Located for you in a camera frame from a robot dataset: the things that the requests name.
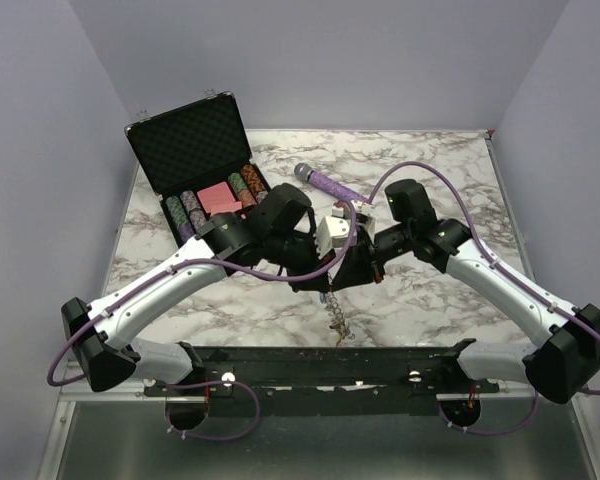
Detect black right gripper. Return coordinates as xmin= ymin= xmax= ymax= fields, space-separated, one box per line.
xmin=331 ymin=222 xmax=414 ymax=291

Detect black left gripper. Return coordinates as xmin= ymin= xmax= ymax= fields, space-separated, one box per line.
xmin=265 ymin=227 xmax=337 ymax=294

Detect round metal key ring disc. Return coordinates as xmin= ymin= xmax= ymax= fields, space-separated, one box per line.
xmin=320 ymin=292 xmax=355 ymax=347

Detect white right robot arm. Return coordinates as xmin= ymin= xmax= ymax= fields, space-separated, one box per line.
xmin=331 ymin=179 xmax=600 ymax=404

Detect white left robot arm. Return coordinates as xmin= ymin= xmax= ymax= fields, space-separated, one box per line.
xmin=61 ymin=183 xmax=327 ymax=395

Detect purple glitter microphone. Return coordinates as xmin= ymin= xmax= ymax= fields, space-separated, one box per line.
xmin=294 ymin=163 xmax=369 ymax=208

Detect red playing card deck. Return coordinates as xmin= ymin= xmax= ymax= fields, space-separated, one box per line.
xmin=196 ymin=181 xmax=243 ymax=216

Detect black poker chip case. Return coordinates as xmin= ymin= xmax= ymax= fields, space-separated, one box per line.
xmin=125 ymin=92 xmax=271 ymax=246

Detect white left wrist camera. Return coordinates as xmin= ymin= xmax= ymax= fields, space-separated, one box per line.
xmin=315 ymin=202 xmax=351 ymax=260

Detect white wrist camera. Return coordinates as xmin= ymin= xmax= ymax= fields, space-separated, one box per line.
xmin=352 ymin=200 xmax=376 ymax=239
xmin=315 ymin=202 xmax=351 ymax=260

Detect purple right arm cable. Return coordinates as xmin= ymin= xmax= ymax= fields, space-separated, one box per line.
xmin=364 ymin=160 xmax=600 ymax=437

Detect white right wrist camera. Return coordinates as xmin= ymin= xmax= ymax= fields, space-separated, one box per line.
xmin=352 ymin=200 xmax=376 ymax=239

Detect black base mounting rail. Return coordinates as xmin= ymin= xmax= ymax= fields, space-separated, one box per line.
xmin=144 ymin=347 xmax=499 ymax=417

